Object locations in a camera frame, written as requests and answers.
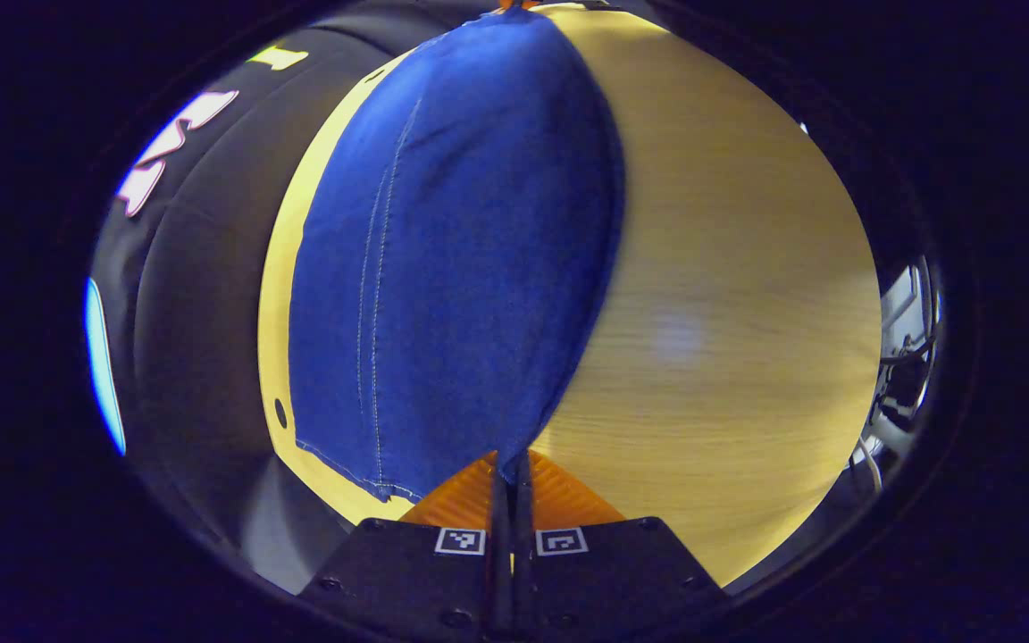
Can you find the white metal rack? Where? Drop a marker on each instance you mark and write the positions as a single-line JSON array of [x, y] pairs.
[[907, 313]]

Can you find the black backdrop cloth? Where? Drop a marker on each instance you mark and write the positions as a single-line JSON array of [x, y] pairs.
[[202, 313]]

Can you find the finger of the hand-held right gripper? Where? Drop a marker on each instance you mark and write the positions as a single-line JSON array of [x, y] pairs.
[[519, 4]]

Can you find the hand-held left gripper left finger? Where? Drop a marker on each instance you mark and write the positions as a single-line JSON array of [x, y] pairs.
[[500, 572]]

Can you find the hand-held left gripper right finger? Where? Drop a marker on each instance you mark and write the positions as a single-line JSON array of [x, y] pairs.
[[523, 572]]

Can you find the blue denim jeans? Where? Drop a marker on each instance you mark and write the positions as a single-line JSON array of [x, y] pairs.
[[461, 268]]

